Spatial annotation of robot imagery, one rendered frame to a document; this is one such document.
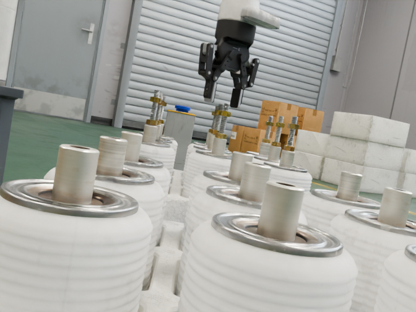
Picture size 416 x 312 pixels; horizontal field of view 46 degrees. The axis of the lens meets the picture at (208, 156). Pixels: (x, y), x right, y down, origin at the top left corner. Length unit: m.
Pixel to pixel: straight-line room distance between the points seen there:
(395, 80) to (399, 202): 7.13
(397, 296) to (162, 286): 0.17
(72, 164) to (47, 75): 5.75
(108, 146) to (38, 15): 5.67
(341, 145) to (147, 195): 3.43
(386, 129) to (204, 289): 3.47
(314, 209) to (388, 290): 0.21
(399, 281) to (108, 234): 0.16
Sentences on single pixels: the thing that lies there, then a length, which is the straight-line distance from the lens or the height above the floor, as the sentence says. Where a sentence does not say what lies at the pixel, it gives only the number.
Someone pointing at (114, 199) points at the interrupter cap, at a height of 0.25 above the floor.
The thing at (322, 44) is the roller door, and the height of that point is 1.73.
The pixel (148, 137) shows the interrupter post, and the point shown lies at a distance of 0.81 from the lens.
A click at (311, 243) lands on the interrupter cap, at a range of 0.27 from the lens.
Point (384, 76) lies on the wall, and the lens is 7.69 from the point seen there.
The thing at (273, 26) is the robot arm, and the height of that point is 0.50.
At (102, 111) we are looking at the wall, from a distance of 6.18.
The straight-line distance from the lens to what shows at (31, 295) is 0.25.
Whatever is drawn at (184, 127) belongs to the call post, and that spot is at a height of 0.28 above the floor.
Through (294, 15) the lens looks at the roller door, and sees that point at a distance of 7.46.
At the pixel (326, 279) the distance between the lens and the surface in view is 0.25.
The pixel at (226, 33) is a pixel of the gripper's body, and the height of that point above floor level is 0.47.
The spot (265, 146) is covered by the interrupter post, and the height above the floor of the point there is 0.27.
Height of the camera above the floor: 0.31
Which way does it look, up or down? 4 degrees down
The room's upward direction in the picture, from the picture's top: 10 degrees clockwise
